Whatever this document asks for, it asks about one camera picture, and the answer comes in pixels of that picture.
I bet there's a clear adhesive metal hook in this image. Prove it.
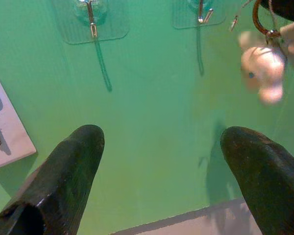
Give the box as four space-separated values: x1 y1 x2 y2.
171 0 227 29
51 0 131 46

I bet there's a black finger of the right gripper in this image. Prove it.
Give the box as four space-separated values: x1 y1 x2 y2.
259 0 294 22

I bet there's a white key tag card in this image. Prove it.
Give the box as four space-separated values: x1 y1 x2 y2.
0 75 37 171

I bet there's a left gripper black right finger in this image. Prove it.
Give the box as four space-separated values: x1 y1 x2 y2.
220 126 294 235

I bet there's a green plastic wall board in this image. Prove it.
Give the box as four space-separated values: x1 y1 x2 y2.
0 0 294 235

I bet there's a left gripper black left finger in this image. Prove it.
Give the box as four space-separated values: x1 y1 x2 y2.
0 124 105 235

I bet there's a key bunch with plush charm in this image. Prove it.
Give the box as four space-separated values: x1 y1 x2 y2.
229 0 294 106

